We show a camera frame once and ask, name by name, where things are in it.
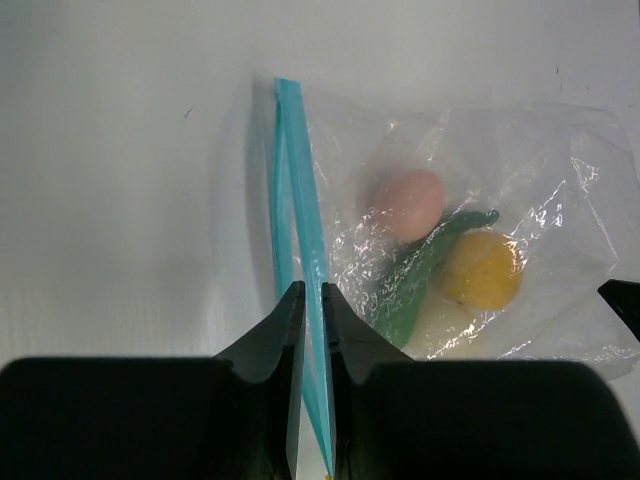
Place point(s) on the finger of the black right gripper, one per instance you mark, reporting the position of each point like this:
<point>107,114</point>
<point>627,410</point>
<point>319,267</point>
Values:
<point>623,297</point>

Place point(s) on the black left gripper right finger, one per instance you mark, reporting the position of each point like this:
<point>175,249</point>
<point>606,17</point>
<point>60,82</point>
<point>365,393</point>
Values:
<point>399,418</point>

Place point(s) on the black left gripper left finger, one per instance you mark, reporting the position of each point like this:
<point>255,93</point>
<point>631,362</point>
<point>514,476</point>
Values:
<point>234,415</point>

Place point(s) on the clear zip top bag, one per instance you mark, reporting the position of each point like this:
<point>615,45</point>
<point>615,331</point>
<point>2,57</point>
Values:
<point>561,177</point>

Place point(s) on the white toy garlic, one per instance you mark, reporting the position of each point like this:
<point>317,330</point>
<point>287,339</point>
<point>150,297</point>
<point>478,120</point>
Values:
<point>444,330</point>

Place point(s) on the dark green toy chili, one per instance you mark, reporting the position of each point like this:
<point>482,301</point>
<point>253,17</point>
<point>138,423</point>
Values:
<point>403,289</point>

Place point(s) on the yellow toy vegetable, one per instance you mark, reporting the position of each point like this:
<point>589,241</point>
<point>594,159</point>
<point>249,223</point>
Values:
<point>483,272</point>

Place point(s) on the pink toy egg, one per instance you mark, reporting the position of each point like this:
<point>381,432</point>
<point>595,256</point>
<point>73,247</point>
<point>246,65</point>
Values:
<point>408,206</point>

